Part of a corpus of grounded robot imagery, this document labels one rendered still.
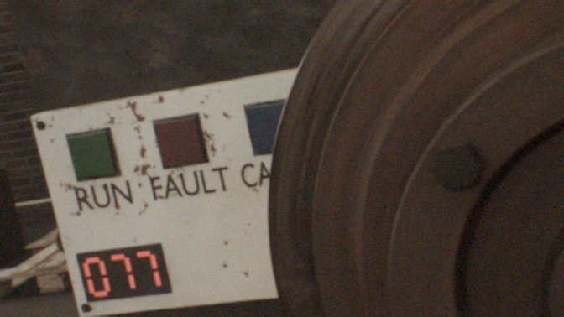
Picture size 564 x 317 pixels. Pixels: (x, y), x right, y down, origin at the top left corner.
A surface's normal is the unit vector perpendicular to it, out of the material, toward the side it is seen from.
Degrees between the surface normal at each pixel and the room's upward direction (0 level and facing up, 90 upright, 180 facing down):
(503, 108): 90
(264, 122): 90
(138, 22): 90
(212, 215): 90
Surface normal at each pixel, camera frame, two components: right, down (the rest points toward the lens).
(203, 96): -0.29, 0.22
